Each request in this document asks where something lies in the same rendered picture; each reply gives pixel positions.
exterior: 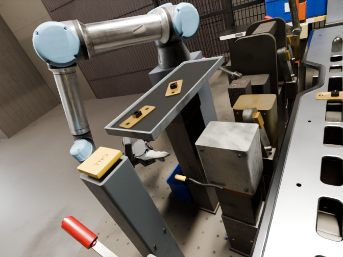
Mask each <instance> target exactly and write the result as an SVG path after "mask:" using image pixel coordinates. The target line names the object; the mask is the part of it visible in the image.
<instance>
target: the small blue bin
mask: <svg viewBox="0 0 343 257"><path fill-rule="evenodd" d="M176 174H177V175H181V176H184V174H183V172H182V170H181V167H180V165H179V163H178V164H177V166H176V167H175V169H174V170H173V171H172V173H171V174H170V176H169V177H168V179H167V180H166V182H167V184H169V186H170V189H171V191H172V193H173V195H174V196H175V197H178V198H181V199H184V200H187V201H190V202H194V199H193V196H192V194H191V191H190V189H189V187H188V184H187V182H184V181H180V180H177V179H175V175H176Z"/></svg>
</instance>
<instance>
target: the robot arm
mask: <svg viewBox="0 0 343 257"><path fill-rule="evenodd" d="M199 24H200V19H199V14H198V12H197V10H196V8H195V7H194V6H193V5H192V4H190V3H180V4H178V5H172V3H167V4H164V5H162V6H159V7H157V8H155V9H154V10H152V11H150V12H149V13H148V14H147V15H140V16H134V17H127V18H121V19H114V20H107V21H101V22H95V23H88V24H82V23H81V22H79V21H78V20H69V21H62V22H55V21H49V22H45V23H43V24H41V25H40V26H38V27H37V29H36V30H35V32H34V34H33V47H34V49H35V51H36V53H37V55H38V56H39V57H40V58H41V59H42V60H43V61H45V62H46V63H47V65H48V68H49V70H50V71H52V72H53V74H54V77H55V81H56V84H57V87H58V90H59V94H60V97H61V100H62V104H63V108H64V111H65V114H66V118H67V121H68V124H69V127H70V131H71V134H72V138H73V142H74V145H73V146H72V147H71V150H70V154H71V155H72V156H73V157H74V159H75V160H76V161H78V162H79V163H81V164H82V163H83V162H84V161H85V160H86V159H88V158H89V157H90V156H91V155H92V154H93V153H94V152H95V151H96V147H95V144H94V141H93V137H92V134H91V130H90V127H89V123H88V119H87V115H86V111H85V107H84V103H83V99H82V95H81V90H80V86H79V82H78V78H77V74H76V67H77V62H80V61H85V60H89V59H90V58H91V56H92V55H93V54H94V53H99V52H104V51H107V50H112V49H117V48H122V47H126V46H131V45H137V44H141V43H146V42H151V41H155V43H156V45H157V49H158V62H159V66H160V68H161V69H168V68H172V67H176V66H179V65H180V64H181V63H183V62H185V61H188V60H189V59H190V58H191V56H190V52H189V50H188V49H187V47H186V46H185V44H184V43H183V40H188V39H191V38H193V37H194V36H195V35H196V33H197V31H198V29H199ZM149 142H150V141H149V140H142V139H138V140H137V141H136V142H135V144H134V145H133V147H132V143H133V141H132V139H131V138H128V137H123V140H122V144H123V146H124V151H123V152H121V153H122V155H123V156H126V157H128V158H129V160H130V162H131V164H132V165H133V167H134V168H135V165H137V164H139V163H141V164H142V165H143V166H144V167H146V166H148V165H150V164H152V163H154V162H156V159H158V160H160V161H162V162H165V159H164V158H165V157H167V156H169V155H170V153H169V152H165V151H163V152H159V151H158V152H155V151H154V150H153V148H152V147H151V146H150V145H148V143H149Z"/></svg>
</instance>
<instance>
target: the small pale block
mask: <svg viewBox="0 0 343 257"><path fill-rule="evenodd" d="M300 25H301V26H302V31H301V35H300V59H299V93H300V92H302V91H305V83H306V67H305V66H302V65H301V60H302V57H303V53H304V50H305V47H306V44H307V37H308V22H306V23H301V24H300Z"/></svg>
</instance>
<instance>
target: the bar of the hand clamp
mask: <svg viewBox="0 0 343 257"><path fill-rule="evenodd" d="M287 1H288V5H289V10H290V15H291V21H292V27H293V30H294V29H301V27H300V21H299V15H298V10H297V3H296V0H287Z"/></svg>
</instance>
